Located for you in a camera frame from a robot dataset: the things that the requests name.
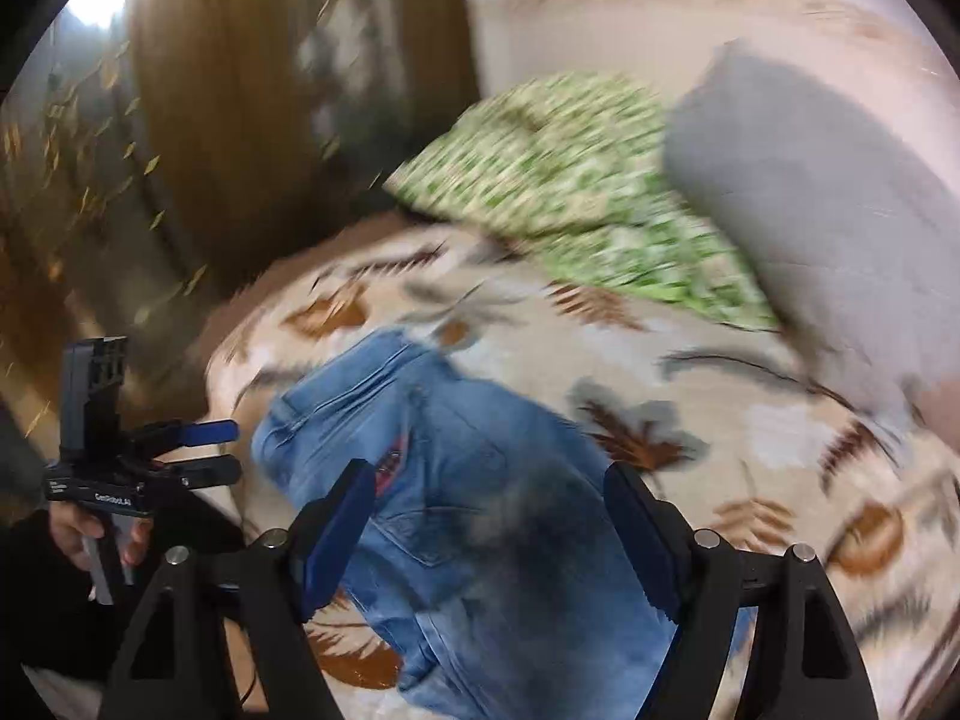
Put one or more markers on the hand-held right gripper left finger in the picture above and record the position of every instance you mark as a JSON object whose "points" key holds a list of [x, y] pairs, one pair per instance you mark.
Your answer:
{"points": [[337, 532]]}

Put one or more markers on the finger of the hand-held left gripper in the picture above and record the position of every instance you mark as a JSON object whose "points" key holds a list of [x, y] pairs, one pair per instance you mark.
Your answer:
{"points": [[214, 471], [206, 433]]}

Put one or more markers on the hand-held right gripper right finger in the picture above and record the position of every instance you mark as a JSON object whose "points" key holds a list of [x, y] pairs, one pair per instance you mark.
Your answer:
{"points": [[637, 540]]}

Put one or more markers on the blue denim pants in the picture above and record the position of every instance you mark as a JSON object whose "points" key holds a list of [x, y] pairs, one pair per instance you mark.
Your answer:
{"points": [[465, 450]]}

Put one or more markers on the person's left forearm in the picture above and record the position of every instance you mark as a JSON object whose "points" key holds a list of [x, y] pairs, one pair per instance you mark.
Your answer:
{"points": [[45, 615]]}

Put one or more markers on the person's left hand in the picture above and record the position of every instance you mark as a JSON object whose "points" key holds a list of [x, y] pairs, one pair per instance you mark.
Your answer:
{"points": [[67, 529]]}

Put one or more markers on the leaf printed blanket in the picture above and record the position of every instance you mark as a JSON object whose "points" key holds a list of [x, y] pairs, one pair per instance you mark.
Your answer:
{"points": [[750, 405]]}

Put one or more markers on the wooden door with patterned glass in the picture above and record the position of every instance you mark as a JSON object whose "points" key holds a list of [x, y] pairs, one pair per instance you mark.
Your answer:
{"points": [[225, 90]]}

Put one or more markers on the green checked quilt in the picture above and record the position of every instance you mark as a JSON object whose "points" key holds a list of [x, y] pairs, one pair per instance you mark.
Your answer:
{"points": [[570, 165]]}

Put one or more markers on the grey quilted pillow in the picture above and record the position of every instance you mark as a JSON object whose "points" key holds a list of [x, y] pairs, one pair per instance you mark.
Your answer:
{"points": [[810, 187]]}

